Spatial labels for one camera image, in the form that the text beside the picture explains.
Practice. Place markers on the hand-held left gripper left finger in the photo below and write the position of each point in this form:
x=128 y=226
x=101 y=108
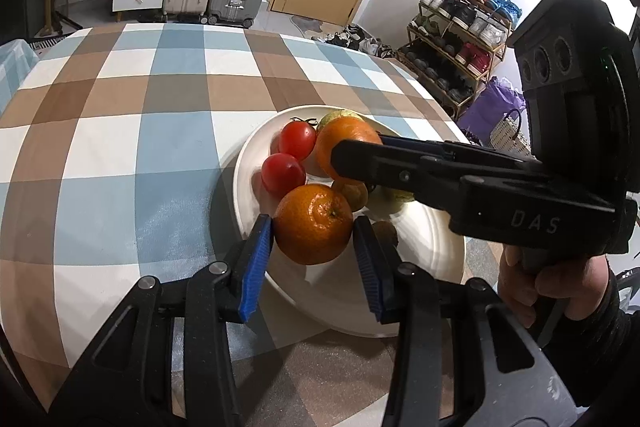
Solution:
x=255 y=267

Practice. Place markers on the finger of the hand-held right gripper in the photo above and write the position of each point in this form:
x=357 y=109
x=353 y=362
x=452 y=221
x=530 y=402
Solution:
x=395 y=172
x=475 y=157

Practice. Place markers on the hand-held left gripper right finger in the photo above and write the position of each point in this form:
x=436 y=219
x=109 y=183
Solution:
x=370 y=267

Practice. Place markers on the cream round plate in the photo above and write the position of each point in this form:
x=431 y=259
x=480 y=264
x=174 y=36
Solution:
x=425 y=277

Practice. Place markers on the orange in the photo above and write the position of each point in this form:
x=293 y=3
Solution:
x=312 y=227
x=345 y=130

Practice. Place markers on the red tomato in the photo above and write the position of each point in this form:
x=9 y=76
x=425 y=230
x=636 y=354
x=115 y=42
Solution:
x=282 y=173
x=297 y=139

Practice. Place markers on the person's right forearm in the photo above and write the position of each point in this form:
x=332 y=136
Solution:
x=600 y=357

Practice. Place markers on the person's right hand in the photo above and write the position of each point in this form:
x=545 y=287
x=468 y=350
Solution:
x=565 y=287

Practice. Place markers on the yellow-green lemon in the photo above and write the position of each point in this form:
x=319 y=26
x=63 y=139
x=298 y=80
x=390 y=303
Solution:
x=387 y=202
x=336 y=117

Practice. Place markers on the woven basket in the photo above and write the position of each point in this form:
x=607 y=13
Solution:
x=507 y=134

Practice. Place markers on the small brownish orange fruit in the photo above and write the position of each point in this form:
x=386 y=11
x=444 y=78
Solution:
x=352 y=198

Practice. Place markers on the purple bag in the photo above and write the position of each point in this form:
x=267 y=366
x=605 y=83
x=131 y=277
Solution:
x=482 y=107

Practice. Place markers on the wooden shoe rack with shoes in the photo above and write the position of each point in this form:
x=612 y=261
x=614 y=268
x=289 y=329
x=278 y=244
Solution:
x=460 y=42

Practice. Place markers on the pile of shoes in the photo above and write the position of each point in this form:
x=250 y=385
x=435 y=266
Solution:
x=360 y=42

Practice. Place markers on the grey floor rug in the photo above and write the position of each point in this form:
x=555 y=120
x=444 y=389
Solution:
x=315 y=25

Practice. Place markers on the checked tablecloth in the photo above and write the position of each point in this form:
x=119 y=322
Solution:
x=125 y=157

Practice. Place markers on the blue checked cloth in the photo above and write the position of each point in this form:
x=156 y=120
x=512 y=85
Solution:
x=15 y=72

